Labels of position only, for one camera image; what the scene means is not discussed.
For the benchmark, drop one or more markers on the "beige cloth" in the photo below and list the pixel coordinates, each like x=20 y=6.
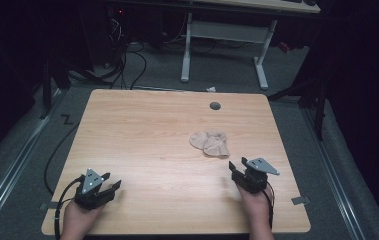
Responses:
x=212 y=144

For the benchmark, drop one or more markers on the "person's left hand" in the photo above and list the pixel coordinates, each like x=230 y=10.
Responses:
x=77 y=218

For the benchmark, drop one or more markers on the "person's right hand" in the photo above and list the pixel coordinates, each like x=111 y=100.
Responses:
x=258 y=210

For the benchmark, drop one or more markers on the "metal floor rail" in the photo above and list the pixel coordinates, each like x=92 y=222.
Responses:
x=335 y=173
x=13 y=163

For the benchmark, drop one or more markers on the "white-legged desk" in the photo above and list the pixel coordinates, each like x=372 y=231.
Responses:
x=227 y=31

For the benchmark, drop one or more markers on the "dark round table grommet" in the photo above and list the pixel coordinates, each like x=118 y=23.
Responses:
x=215 y=106

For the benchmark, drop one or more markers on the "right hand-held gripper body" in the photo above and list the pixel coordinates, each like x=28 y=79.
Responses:
x=255 y=180

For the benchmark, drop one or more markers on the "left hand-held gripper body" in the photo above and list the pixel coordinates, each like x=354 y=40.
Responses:
x=92 y=181

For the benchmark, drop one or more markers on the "black metal stand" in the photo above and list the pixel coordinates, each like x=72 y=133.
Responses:
x=310 y=96
x=48 y=88

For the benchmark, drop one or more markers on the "crumpled white paper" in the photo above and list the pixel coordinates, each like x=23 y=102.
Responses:
x=211 y=89

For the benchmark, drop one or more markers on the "grey tape strip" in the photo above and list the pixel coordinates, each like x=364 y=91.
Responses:
x=48 y=205
x=300 y=200

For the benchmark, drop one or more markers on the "black zigzag tape mark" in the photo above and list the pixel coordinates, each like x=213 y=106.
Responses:
x=66 y=119

